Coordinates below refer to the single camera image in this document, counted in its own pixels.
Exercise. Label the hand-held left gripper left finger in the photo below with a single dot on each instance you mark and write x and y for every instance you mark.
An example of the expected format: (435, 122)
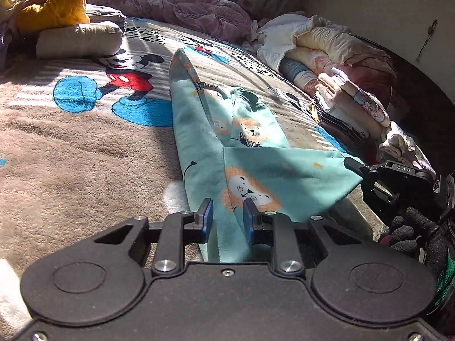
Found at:
(208, 221)

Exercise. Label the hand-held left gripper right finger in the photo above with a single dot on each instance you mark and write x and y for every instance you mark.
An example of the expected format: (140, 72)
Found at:
(248, 224)

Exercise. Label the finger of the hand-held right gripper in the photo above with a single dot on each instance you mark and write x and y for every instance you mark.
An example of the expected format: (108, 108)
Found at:
(355, 166)

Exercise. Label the teal animal print pants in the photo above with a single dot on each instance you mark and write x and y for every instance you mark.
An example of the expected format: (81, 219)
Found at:
(256, 163)

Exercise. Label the folded grey clothes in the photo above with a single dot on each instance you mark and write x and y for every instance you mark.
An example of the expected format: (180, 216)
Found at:
(106, 16)

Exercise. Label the person's right hand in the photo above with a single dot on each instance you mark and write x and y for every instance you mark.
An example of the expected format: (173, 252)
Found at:
(423, 234)

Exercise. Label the folded white cloth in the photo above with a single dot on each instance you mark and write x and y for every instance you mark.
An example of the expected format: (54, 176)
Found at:
(405, 145)

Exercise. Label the pile of cream quilts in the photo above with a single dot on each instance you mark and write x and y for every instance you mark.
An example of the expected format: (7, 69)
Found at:
(337, 49)

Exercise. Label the brown cartoon print blanket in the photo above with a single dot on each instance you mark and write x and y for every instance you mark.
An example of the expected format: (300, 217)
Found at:
(89, 149)

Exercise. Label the purple quilt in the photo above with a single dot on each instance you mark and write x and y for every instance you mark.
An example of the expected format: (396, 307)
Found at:
(177, 7)

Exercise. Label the cream rolled cloth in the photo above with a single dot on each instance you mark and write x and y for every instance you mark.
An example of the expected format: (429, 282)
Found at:
(78, 39)

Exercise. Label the dried twig wall hanging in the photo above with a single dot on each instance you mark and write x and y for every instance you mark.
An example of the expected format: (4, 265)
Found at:
(428, 35)

